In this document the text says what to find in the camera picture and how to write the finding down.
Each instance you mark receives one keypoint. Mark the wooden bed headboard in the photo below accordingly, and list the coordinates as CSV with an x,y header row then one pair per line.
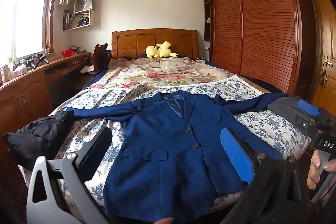
x,y
131,43

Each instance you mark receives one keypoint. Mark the wooden louvered wardrobe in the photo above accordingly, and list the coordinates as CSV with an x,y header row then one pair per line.
x,y
257,24

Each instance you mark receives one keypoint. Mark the window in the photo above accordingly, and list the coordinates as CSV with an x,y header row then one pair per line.
x,y
29,14

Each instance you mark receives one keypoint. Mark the pink floral quilt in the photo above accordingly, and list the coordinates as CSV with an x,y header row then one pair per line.
x,y
162,74

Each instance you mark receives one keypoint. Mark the wooden door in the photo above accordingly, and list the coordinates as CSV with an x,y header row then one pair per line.
x,y
326,29

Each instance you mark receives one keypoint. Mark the navy blue suit jacket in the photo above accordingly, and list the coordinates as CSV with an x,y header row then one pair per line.
x,y
162,134

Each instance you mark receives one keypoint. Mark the person's left hand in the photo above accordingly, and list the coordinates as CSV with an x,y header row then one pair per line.
x,y
165,221

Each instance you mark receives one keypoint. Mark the dark wooden chair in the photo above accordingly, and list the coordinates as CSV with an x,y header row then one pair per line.
x,y
101,56

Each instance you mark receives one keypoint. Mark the wooden desk cabinet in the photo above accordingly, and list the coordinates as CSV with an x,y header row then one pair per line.
x,y
23,98

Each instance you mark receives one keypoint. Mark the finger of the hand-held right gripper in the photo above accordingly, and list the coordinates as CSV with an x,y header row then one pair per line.
x,y
308,108
304,124

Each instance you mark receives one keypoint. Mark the white wall shelf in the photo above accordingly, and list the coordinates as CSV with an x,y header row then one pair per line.
x,y
84,3

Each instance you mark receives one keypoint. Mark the blue floral bed sheet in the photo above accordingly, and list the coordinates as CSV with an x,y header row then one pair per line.
x,y
262,121

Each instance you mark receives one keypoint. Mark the black garment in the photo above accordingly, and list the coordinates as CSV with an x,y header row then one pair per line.
x,y
39,134

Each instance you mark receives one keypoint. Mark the white paper sheet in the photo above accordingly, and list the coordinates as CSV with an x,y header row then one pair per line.
x,y
87,69

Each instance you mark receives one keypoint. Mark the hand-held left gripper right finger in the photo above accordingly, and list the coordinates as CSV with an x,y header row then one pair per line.
x,y
236,155

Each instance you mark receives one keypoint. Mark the person's right hand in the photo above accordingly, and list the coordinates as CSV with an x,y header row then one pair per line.
x,y
313,174

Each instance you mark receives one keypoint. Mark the yellow plush toy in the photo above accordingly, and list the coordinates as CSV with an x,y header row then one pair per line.
x,y
160,50

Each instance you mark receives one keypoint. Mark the small white figurine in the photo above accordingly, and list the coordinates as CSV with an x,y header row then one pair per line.
x,y
208,20

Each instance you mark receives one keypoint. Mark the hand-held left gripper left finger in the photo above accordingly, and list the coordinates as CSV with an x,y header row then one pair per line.
x,y
97,150

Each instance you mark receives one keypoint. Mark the dark grey cloth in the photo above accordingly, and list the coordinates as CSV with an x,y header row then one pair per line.
x,y
283,108

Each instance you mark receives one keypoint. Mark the red bowl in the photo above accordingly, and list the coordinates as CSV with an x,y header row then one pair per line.
x,y
67,53

